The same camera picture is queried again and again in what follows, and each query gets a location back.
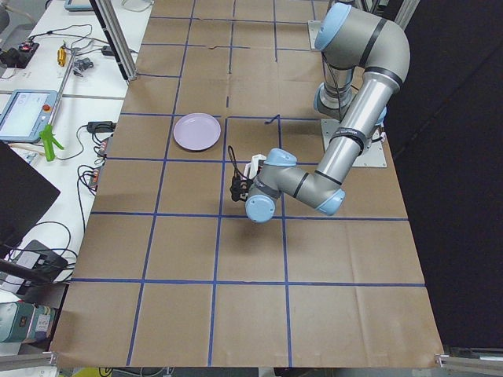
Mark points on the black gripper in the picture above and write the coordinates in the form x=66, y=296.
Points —
x=245, y=195

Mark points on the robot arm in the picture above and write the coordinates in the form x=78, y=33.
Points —
x=367, y=60
x=401, y=12

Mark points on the lilac plate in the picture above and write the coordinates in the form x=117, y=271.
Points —
x=197, y=131

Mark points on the black power adapter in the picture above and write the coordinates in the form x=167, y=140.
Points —
x=96, y=127

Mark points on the green plastic clamp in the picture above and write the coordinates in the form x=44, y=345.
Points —
x=49, y=142

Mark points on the long metal rod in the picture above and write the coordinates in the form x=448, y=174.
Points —
x=67, y=73

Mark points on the yellow tool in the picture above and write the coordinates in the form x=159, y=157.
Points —
x=61, y=56

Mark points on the teach pendant tablet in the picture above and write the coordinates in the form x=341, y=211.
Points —
x=26, y=114

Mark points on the black monitor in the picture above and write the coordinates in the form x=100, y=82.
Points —
x=25, y=197

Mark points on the aluminium frame post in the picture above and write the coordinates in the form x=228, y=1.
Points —
x=109, y=22

